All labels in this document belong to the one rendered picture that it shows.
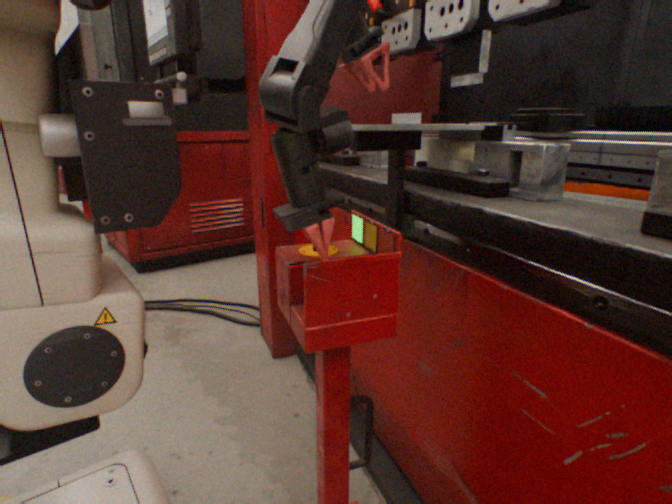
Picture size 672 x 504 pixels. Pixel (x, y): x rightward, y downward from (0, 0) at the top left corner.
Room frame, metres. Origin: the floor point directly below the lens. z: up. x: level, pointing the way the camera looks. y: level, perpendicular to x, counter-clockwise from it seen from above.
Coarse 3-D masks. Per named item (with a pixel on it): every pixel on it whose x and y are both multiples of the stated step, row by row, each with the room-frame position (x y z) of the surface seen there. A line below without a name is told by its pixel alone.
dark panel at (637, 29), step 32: (608, 0) 1.23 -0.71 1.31; (640, 0) 1.15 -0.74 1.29; (512, 32) 1.53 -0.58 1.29; (544, 32) 1.41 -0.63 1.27; (576, 32) 1.31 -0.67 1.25; (608, 32) 1.21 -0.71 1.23; (640, 32) 1.13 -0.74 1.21; (448, 64) 1.84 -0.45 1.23; (512, 64) 1.52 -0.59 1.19; (544, 64) 1.39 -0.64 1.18; (576, 64) 1.29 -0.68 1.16; (608, 64) 1.20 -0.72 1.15; (640, 64) 1.12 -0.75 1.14; (448, 96) 1.83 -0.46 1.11; (480, 96) 1.65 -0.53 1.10; (512, 96) 1.50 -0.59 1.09; (544, 96) 1.38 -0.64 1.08; (576, 96) 1.28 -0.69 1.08; (608, 96) 1.19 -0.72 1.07; (640, 96) 1.11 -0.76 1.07
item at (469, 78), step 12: (468, 36) 0.94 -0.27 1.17; (480, 36) 0.90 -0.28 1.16; (456, 48) 0.97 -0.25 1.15; (468, 48) 0.93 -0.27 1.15; (480, 48) 0.90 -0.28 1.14; (456, 60) 0.97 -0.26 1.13; (468, 60) 0.93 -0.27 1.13; (480, 60) 0.90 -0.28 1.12; (456, 72) 0.97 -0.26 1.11; (468, 72) 0.93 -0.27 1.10; (480, 72) 0.91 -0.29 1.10; (456, 84) 0.98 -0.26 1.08; (468, 84) 0.94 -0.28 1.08
